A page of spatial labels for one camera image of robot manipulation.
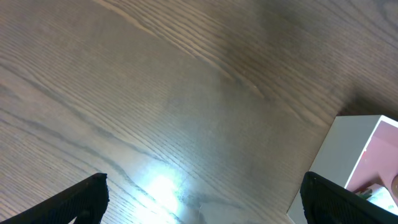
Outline white box with pink interior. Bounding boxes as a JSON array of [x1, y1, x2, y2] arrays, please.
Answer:
[[287, 115, 397, 224]]

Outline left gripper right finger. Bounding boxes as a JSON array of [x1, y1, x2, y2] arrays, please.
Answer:
[[300, 171, 397, 224]]

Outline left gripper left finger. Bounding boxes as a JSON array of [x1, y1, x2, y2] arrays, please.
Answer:
[[1, 173, 109, 224]]

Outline green and white small packet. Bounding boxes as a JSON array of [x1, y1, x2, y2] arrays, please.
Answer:
[[356, 184, 397, 215]]

